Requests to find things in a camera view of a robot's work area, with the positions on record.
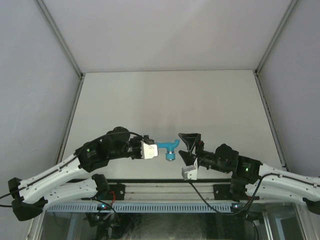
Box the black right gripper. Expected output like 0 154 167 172
178 133 230 175

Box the black camera cable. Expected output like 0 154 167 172
188 174 273 215
0 131 143 208

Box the blue slotted cable duct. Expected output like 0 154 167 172
47 202 232 213

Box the blue water faucet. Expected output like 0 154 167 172
156 139 180 162

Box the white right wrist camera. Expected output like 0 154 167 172
181 160 198 181

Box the black left camera cable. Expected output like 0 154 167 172
0 131 143 208

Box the aluminium front rail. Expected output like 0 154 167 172
108 179 233 202

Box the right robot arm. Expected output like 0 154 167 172
178 133 320 215

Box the black right camera cable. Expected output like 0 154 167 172
188 174 273 215

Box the right aluminium frame post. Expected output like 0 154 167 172
254 0 301 76

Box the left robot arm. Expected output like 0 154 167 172
8 127 159 222

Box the aluminium frame post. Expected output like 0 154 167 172
254 0 301 76
33 0 83 77

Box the left aluminium frame post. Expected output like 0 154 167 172
33 0 83 77

